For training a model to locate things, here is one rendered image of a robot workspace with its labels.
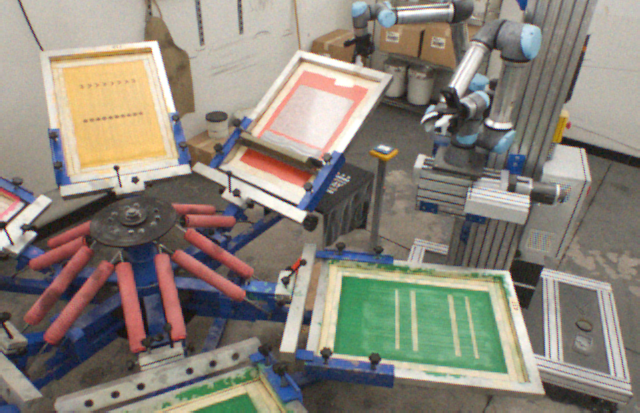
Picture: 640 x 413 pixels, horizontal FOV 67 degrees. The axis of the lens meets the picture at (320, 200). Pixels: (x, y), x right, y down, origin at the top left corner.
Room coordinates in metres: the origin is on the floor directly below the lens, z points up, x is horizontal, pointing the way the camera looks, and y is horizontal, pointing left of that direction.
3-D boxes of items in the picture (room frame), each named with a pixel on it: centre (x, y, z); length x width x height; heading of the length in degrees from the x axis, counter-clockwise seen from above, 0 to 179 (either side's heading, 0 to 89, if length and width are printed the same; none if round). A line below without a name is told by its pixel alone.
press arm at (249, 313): (1.33, 0.05, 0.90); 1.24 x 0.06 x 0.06; 84
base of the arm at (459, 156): (2.00, -0.65, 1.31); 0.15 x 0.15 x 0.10
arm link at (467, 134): (1.72, -0.55, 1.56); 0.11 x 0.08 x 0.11; 47
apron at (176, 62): (3.83, 1.31, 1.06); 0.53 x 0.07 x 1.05; 144
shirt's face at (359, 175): (2.29, 0.01, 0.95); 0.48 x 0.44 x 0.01; 144
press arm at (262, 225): (1.89, 0.30, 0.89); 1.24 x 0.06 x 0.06; 144
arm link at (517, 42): (1.90, -0.75, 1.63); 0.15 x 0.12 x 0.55; 47
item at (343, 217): (2.18, -0.13, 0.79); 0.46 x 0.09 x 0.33; 144
